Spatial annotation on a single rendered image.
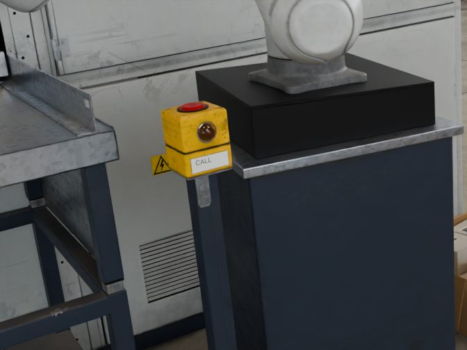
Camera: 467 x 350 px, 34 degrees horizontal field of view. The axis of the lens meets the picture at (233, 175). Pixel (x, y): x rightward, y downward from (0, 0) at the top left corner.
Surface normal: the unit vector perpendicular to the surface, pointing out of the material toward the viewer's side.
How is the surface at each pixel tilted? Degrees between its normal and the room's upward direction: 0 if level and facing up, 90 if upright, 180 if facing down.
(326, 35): 97
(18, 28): 90
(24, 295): 90
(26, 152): 90
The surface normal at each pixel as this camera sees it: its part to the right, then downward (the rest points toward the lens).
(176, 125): -0.88, 0.23
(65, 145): 0.46, 0.23
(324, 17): 0.04, 0.42
